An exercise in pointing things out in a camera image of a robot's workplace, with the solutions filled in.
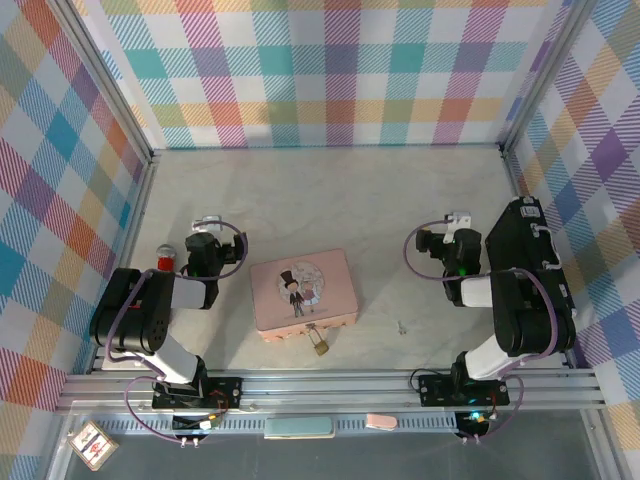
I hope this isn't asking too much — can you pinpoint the pink tin box with cartoon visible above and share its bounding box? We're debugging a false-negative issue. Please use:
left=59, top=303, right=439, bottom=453
left=248, top=248, right=359, bottom=344

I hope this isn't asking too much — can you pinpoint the small brass padlock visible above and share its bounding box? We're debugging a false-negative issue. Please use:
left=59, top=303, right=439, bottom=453
left=305, top=323, right=330, bottom=357

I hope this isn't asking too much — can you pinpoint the red glitter toy microphone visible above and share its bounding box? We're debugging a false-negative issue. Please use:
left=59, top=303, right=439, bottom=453
left=155, top=243, right=177, bottom=274

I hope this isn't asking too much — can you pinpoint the black suitcase with metal corners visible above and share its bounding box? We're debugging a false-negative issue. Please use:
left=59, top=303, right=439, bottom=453
left=484, top=197, right=579, bottom=321

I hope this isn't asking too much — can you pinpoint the teal rectangular block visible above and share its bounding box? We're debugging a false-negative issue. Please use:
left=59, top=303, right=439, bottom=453
left=263, top=417, right=335, bottom=440

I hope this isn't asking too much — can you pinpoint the playing card box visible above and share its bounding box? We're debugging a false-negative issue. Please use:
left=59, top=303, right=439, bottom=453
left=68, top=420, right=120, bottom=471

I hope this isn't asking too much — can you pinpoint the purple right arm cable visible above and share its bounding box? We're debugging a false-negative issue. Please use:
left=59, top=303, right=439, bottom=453
left=403, top=218, right=557, bottom=444

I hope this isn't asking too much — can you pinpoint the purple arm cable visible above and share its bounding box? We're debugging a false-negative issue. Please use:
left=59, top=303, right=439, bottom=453
left=103, top=218, right=249, bottom=444
left=403, top=218, right=557, bottom=444

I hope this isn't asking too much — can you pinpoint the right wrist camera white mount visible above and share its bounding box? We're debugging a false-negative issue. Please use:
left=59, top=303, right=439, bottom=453
left=444, top=210, right=474, bottom=234

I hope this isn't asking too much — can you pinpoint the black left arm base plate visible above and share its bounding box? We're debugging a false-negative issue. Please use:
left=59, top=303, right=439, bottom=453
left=152, top=377, right=244, bottom=411

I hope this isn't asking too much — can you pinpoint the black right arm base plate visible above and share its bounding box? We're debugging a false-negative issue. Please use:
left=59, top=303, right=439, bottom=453
left=418, top=373, right=511, bottom=407

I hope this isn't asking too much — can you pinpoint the aluminium front rail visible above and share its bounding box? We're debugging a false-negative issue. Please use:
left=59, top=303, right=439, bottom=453
left=57, top=368, right=609, bottom=416

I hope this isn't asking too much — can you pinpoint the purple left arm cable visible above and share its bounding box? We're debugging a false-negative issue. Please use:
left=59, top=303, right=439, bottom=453
left=103, top=218, right=249, bottom=444

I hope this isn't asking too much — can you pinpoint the grey slotted cable duct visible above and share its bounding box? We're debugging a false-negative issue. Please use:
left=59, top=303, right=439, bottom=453
left=99, top=416, right=501, bottom=434

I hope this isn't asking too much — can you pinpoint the aluminium corner post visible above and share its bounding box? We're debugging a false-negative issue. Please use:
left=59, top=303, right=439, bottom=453
left=49, top=0, right=157, bottom=162
left=499, top=0, right=597, bottom=157

